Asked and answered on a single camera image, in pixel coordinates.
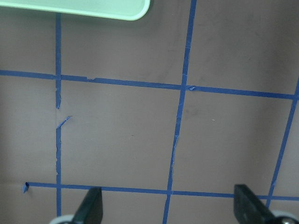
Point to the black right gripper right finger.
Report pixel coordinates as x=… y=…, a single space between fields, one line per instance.
x=248 y=209

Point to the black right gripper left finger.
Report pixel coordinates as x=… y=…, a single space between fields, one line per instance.
x=90 y=210

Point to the light green plastic tray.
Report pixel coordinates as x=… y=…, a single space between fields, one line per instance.
x=127 y=10

